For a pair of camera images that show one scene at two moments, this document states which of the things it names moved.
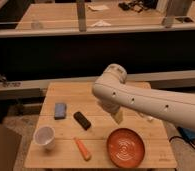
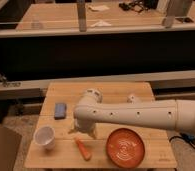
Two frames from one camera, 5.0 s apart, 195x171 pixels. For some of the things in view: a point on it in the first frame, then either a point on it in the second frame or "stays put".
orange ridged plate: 125,147 stays put
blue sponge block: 60,111 stays put
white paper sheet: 98,7 stays put
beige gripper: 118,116 → 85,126
